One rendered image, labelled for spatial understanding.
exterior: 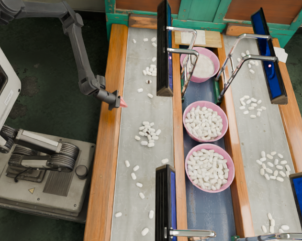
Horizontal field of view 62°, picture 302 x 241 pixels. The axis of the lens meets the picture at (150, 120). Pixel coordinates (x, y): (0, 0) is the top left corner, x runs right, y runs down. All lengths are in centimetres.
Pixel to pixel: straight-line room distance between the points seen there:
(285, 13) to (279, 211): 128
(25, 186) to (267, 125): 148
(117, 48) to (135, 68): 19
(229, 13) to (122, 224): 148
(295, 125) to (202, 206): 75
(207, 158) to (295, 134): 56
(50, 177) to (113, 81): 69
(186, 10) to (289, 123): 97
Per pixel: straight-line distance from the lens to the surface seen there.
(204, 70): 175
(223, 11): 189
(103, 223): 127
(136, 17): 182
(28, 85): 263
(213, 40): 190
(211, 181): 140
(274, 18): 205
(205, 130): 151
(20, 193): 169
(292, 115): 177
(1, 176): 176
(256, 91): 178
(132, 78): 161
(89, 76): 126
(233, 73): 147
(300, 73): 325
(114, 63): 166
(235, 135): 152
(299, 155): 166
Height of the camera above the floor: 202
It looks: 61 degrees down
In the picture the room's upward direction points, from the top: 11 degrees clockwise
